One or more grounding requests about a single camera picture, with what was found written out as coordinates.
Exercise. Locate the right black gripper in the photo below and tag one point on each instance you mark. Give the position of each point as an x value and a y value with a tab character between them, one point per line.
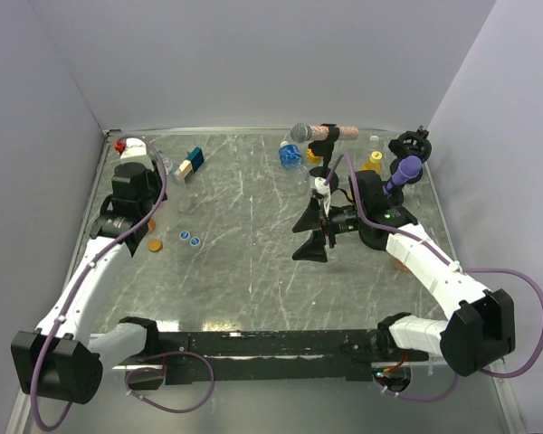
314	248

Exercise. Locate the orange bottle cap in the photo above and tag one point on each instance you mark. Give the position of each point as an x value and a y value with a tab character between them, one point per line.
155	245

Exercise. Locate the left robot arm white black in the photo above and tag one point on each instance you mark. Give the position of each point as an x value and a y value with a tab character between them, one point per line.
59	360

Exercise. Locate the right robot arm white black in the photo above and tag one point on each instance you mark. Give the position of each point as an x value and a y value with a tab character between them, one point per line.
478	327

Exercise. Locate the blue label water bottle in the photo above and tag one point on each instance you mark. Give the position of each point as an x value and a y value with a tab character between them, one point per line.
292	163

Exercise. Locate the orange bottle lying right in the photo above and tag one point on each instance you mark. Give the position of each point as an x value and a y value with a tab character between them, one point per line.
399	265

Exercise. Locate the yellow juice bottle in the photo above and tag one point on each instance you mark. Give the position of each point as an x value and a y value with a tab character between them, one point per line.
374	163

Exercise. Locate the clear bottle back right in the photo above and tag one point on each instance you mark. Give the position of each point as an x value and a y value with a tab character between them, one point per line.
376	147

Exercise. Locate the small yellow toy piece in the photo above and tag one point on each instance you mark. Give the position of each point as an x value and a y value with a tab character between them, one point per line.
312	157

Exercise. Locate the glitter pink microphone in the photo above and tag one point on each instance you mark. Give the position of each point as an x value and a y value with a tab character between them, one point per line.
301	133

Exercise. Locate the purple microphone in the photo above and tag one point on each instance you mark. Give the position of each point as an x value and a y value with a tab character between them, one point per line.
407	170

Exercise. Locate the black empty clip stand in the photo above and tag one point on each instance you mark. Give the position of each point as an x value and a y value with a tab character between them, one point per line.
410	143

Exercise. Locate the toy brick hammer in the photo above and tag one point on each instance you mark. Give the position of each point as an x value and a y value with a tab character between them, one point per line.
190	165

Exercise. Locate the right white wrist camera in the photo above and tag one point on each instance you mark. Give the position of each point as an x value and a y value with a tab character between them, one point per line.
320	195

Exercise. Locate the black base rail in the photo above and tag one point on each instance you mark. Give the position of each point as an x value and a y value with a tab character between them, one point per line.
273	355

